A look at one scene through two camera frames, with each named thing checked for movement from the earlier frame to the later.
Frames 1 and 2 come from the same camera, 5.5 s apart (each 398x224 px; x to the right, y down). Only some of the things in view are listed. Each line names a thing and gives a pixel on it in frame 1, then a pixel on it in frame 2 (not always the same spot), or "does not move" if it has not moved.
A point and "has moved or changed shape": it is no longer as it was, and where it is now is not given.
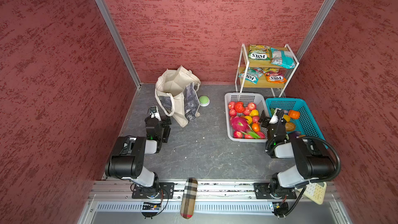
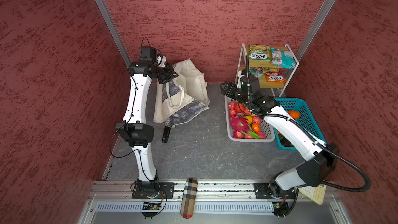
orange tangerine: (256, 127) does not move
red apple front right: (261, 134) does not move
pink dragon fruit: (240, 124) does not move
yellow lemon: (249, 119) does not move
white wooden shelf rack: (266, 67) does not move
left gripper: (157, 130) to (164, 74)
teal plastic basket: (306, 124) does not move
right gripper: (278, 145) to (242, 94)
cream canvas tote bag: (176, 93) has moved or changed shape
